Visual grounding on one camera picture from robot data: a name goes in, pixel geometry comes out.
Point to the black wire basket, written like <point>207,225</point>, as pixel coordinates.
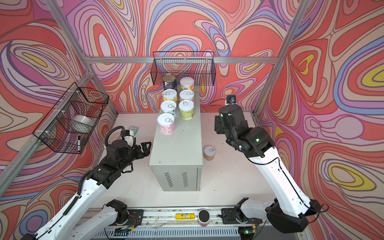
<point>203,72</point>
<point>76,113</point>

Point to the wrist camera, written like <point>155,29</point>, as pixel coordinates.
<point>231,99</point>
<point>128,137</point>

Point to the black wire basket left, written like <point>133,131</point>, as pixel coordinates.
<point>76,113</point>

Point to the black wire basket back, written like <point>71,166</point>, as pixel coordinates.
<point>203,72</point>

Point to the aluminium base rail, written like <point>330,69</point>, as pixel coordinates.
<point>160,224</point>

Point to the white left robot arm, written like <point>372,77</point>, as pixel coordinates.
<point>91,186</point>

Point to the blue labelled tin can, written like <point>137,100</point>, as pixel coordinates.
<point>169,81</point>

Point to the white labelled tin can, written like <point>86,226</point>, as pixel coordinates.
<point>169,107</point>

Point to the orange labelled tin can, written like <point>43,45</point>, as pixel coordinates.
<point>209,152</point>

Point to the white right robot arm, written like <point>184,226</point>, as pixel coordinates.
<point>289,210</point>

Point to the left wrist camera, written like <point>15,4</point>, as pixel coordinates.
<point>128,137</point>

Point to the aluminium frame post right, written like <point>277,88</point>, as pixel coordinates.
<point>294,26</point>

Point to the yellow green tin can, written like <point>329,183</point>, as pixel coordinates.
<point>186,108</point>

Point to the yellow label sticker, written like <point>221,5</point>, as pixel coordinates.
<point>185,216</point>

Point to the pink floral tin can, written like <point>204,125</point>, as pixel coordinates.
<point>166,123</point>

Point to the mint green alarm clock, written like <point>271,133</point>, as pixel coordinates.
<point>133,130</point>

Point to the aluminium frame post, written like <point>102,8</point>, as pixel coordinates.
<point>294,26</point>
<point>70,36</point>

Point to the grey metal cabinet box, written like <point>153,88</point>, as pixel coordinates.
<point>177,159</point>

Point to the pink labelled tin can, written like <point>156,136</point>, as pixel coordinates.
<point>187,95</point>

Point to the aluminium frame back bar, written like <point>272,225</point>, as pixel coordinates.
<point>217,60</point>

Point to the black marker pen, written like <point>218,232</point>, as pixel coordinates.
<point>79,144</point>

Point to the green orange labelled can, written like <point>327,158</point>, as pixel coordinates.
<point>187,83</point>

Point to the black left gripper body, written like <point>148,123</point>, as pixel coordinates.
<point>131,155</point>

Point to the yellow labelled tin can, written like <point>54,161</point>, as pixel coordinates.
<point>170,95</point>

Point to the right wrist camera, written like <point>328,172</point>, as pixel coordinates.
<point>231,99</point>

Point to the aluminium frame post left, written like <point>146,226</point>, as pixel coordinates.
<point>70,36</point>

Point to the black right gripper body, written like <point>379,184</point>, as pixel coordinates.
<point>220,128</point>

